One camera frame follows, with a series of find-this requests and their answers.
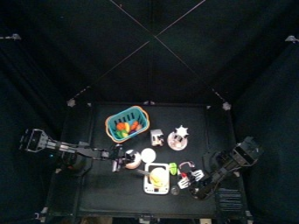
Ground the grey toy knife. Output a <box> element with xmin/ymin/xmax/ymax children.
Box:
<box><xmin>135</xmin><ymin>168</ymin><xmax>152</xmax><ymax>177</ymax></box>

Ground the white star-shaped toy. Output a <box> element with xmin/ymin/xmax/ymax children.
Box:
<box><xmin>174</xmin><ymin>124</ymin><xmax>191</xmax><ymax>138</ymax></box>

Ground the yellow cut squash half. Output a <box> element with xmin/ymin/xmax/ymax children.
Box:
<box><xmin>148</xmin><ymin>166</ymin><xmax>170</xmax><ymax>188</ymax></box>

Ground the teal basket orange rim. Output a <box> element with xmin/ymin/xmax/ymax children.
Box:
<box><xmin>104</xmin><ymin>105</ymin><xmax>152</xmax><ymax>144</ymax></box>

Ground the white round lid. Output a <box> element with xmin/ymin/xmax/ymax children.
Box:
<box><xmin>140</xmin><ymin>147</ymin><xmax>158</xmax><ymax>165</ymax></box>

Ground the green lime slice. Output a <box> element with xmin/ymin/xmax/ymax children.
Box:
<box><xmin>168</xmin><ymin>162</ymin><xmax>180</xmax><ymax>176</ymax></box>

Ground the small white toy appliance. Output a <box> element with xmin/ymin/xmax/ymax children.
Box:
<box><xmin>150</xmin><ymin>129</ymin><xmax>164</xmax><ymax>147</ymax></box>

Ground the white text label sticker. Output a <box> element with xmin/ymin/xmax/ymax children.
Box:
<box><xmin>218</xmin><ymin>187</ymin><xmax>243</xmax><ymax>213</ymax></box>

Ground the silver toy pot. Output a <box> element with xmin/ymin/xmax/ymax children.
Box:
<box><xmin>124</xmin><ymin>149</ymin><xmax>143</xmax><ymax>171</ymax></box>

